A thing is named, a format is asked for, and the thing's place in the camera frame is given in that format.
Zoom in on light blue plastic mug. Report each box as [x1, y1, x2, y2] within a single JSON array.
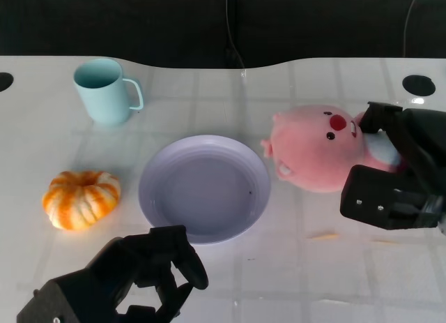
[[72, 58, 144, 126]]

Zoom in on orange white striped pumpkin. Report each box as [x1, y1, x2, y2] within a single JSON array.
[[42, 170, 122, 231]]

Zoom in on pink beaver plush doll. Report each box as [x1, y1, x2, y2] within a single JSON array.
[[260, 105, 402, 194]]

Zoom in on black table grommet hole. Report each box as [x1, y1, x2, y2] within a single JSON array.
[[0, 72, 15, 92], [401, 75, 437, 96]]

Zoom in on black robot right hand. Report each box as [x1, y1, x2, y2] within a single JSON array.
[[339, 101, 446, 231]]

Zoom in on lavender plastic plate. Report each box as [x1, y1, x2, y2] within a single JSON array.
[[138, 134, 272, 246]]

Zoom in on thin hanging cable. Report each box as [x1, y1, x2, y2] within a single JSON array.
[[401, 0, 424, 58], [225, 0, 245, 70]]

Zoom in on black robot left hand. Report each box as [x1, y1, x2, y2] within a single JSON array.
[[86, 225, 209, 323]]

